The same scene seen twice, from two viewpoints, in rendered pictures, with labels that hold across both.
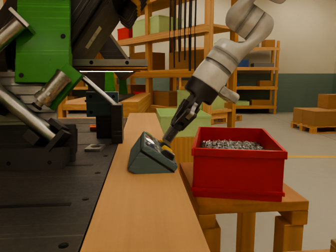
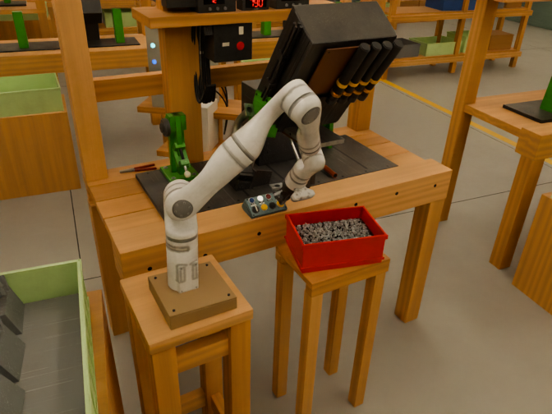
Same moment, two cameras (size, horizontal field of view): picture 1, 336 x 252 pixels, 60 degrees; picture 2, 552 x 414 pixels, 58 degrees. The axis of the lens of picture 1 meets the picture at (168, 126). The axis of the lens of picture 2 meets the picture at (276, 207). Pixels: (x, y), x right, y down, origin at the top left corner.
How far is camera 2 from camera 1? 168 cm
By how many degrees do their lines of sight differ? 64
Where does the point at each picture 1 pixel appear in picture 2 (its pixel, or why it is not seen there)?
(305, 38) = not seen: outside the picture
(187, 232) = not seen: hidden behind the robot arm
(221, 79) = (291, 184)
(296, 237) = (308, 301)
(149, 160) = (246, 206)
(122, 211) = (202, 217)
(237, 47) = (296, 170)
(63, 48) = not seen: hidden behind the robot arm
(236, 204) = (287, 257)
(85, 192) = (214, 205)
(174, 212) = (207, 227)
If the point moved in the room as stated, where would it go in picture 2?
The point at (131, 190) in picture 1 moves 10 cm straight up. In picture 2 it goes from (223, 213) to (222, 190)
